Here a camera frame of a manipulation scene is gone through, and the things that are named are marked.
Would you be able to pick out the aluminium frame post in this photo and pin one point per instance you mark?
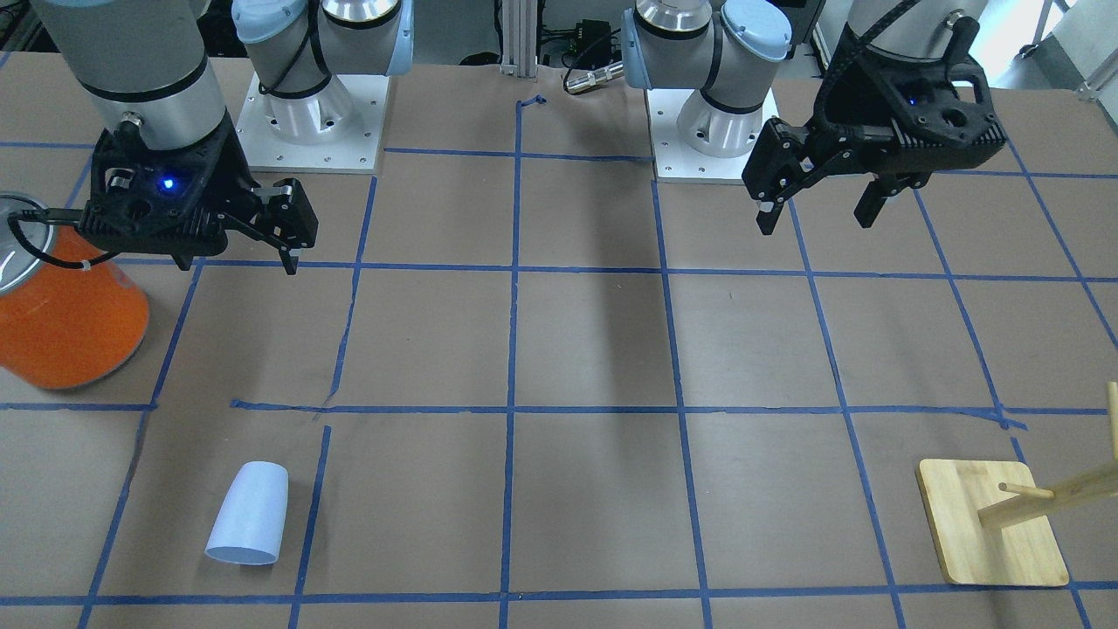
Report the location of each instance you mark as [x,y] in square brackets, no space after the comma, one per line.
[518,38]

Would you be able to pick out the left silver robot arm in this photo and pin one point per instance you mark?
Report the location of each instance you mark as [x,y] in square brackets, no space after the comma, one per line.
[731,55]

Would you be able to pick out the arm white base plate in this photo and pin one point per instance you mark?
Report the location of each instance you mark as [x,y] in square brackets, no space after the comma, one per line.
[695,142]
[337,130]

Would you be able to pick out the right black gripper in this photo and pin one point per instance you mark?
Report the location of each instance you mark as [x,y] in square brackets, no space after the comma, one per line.
[234,172]

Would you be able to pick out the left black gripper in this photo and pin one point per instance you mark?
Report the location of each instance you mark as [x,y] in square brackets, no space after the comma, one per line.
[840,105]

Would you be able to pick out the orange can silver lid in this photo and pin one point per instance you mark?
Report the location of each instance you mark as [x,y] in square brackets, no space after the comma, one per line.
[64,328]

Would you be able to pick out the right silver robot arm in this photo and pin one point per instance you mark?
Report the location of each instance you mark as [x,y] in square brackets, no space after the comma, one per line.
[144,63]

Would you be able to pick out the wooden cup stand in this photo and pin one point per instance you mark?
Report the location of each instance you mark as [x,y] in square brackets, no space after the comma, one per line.
[990,519]

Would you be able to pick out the light blue plastic cup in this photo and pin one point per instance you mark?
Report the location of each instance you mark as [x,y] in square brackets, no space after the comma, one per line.
[249,527]

